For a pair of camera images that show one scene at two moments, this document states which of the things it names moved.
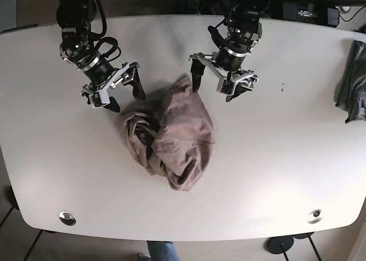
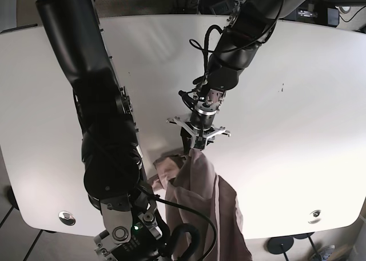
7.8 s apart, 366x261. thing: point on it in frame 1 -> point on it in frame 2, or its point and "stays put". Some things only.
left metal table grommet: [67, 218] stays put
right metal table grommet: [314, 217] stays put
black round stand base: [277, 245] stays put
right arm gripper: [227, 66] -> [198, 132]
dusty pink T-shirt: [171, 133] -> [189, 180]
